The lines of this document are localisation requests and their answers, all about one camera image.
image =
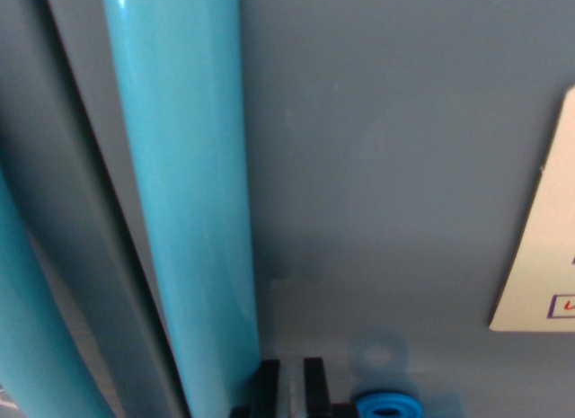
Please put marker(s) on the grey fridge door with display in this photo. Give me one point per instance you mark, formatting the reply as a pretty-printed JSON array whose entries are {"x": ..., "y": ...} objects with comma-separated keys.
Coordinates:
[{"x": 31, "y": 121}]

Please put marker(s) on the blue plastic clip without card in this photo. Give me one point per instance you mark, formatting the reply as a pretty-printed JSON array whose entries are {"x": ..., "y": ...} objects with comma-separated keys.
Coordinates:
[{"x": 386, "y": 402}]

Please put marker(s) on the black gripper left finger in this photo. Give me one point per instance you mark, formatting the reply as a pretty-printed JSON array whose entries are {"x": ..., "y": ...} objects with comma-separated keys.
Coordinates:
[{"x": 266, "y": 388}]

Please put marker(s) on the cream shopping list card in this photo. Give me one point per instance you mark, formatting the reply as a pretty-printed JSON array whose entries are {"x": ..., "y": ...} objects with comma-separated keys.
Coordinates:
[{"x": 539, "y": 256}]

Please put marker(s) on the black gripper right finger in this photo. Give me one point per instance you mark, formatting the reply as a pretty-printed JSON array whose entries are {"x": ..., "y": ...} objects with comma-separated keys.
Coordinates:
[{"x": 316, "y": 388}]

